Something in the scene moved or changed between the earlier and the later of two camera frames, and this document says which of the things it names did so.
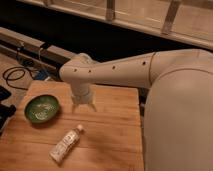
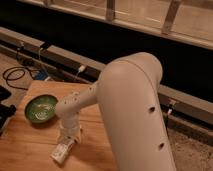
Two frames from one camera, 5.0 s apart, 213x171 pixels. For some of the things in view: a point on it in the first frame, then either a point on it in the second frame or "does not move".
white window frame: (186, 20) does not move
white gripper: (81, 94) to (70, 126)
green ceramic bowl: (42, 108) does not move
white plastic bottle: (69, 139) does not move
